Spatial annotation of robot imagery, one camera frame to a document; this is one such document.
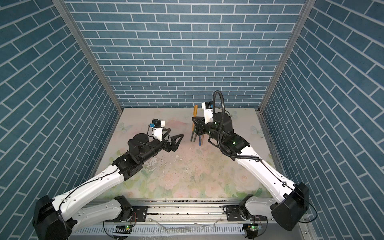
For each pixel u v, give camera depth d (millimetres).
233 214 736
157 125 593
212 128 553
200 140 1017
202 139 1021
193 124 707
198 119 634
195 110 677
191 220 737
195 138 1040
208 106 590
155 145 618
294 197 391
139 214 740
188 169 892
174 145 627
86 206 456
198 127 606
